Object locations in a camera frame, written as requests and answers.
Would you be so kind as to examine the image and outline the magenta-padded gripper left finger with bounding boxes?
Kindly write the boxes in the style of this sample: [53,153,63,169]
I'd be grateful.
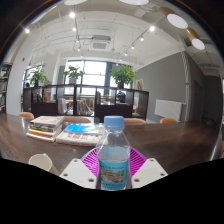
[59,147,101,190]

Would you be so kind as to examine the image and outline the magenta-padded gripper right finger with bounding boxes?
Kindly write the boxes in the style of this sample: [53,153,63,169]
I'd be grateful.
[128,147,169,190]

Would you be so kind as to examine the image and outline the clear blue-capped water bottle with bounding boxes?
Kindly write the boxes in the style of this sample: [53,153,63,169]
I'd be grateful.
[95,115,132,192]

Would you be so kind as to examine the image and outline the cream ceramic mug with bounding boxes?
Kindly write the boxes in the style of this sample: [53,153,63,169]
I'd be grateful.
[27,153,60,177]

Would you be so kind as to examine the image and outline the blue-covered magazine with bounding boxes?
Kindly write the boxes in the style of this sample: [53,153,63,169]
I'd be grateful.
[55,122,105,148]

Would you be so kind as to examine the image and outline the stack of books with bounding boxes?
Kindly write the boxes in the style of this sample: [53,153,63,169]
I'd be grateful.
[25,115,66,143]

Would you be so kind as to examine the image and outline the low dark shelf unit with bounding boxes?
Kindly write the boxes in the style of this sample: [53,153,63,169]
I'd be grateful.
[22,84,150,122]

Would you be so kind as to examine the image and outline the orange chairs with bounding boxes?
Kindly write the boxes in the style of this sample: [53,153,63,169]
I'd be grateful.
[18,111,224,158]

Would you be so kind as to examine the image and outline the small white-potted plant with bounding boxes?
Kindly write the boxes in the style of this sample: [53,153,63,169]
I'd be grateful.
[63,65,85,85]

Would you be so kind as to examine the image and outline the large leafy potted plant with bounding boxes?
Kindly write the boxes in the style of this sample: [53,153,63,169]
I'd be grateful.
[109,64,136,89]

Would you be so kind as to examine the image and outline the bushy potted plant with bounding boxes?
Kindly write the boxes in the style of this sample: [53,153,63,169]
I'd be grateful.
[29,68,49,88]

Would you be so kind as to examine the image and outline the tall dark bookshelf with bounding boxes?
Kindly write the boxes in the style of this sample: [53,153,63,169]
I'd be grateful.
[0,62,13,114]

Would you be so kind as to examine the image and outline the ceiling air conditioner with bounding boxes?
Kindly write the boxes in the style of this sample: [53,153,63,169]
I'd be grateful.
[88,34,112,52]

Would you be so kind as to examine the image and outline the round white ceiling lamps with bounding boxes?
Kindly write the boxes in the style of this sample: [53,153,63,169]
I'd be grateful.
[63,0,206,51]

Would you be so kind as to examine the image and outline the ceiling spotlights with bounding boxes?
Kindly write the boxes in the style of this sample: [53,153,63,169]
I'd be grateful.
[24,11,156,64]

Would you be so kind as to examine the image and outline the white wall radiator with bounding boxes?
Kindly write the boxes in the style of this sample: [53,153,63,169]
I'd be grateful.
[154,98,183,122]

